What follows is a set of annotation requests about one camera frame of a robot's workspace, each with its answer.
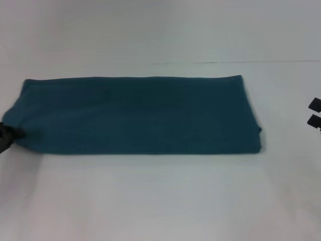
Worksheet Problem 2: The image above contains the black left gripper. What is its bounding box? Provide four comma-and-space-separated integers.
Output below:
0, 122, 26, 154

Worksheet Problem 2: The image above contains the teal FREE print t-shirt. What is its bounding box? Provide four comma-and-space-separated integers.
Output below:
1, 75, 263, 155

